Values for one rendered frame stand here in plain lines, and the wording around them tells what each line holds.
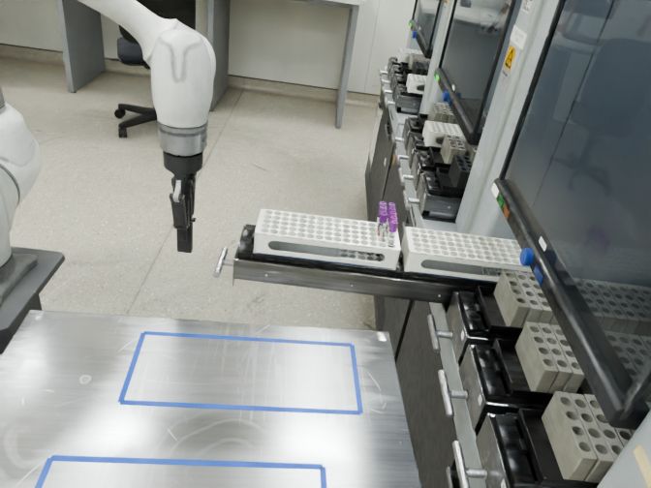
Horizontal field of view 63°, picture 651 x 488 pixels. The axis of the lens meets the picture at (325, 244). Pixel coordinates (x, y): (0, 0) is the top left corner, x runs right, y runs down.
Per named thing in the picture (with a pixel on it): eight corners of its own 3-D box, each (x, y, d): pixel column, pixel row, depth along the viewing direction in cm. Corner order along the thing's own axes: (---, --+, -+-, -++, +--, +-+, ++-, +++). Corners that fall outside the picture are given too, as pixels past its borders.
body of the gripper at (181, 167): (197, 160, 99) (198, 203, 104) (207, 141, 107) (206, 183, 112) (157, 154, 99) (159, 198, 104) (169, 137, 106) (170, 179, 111)
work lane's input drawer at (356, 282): (531, 286, 127) (544, 255, 122) (550, 324, 115) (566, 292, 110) (223, 248, 123) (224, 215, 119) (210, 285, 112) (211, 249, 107)
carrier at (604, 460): (597, 490, 73) (615, 463, 69) (582, 488, 72) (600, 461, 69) (567, 419, 82) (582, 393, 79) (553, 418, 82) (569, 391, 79)
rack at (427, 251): (528, 265, 121) (538, 242, 118) (542, 292, 113) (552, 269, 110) (399, 249, 120) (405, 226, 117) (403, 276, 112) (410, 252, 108)
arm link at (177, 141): (211, 114, 104) (211, 143, 107) (165, 108, 103) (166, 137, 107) (201, 132, 96) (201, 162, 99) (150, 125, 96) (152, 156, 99)
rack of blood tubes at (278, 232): (391, 248, 120) (396, 225, 117) (395, 275, 112) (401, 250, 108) (259, 232, 119) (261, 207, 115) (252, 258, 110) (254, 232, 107)
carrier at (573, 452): (579, 487, 73) (598, 460, 69) (565, 486, 72) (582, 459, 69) (553, 417, 82) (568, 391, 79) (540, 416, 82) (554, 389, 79)
